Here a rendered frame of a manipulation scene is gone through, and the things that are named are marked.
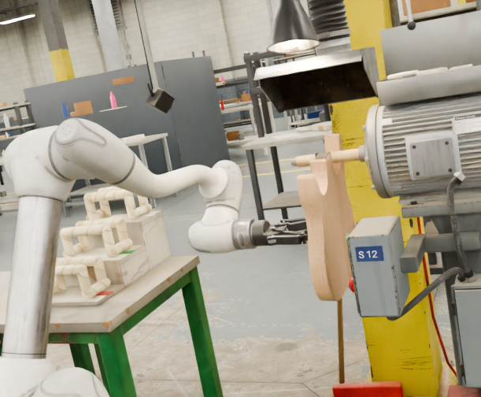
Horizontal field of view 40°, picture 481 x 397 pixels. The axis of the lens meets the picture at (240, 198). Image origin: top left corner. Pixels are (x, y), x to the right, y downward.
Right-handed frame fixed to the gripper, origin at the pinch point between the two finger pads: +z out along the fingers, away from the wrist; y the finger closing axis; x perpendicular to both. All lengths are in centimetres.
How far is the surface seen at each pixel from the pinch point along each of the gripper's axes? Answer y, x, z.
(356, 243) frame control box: 29.3, 8.3, 16.8
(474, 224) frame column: 5.6, 1.1, 40.6
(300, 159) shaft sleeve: -6.1, 19.1, -4.5
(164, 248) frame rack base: -21, -12, -66
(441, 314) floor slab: -171, -130, 3
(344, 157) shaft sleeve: -5.8, 18.2, 8.2
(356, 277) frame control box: 30.3, 0.3, 15.7
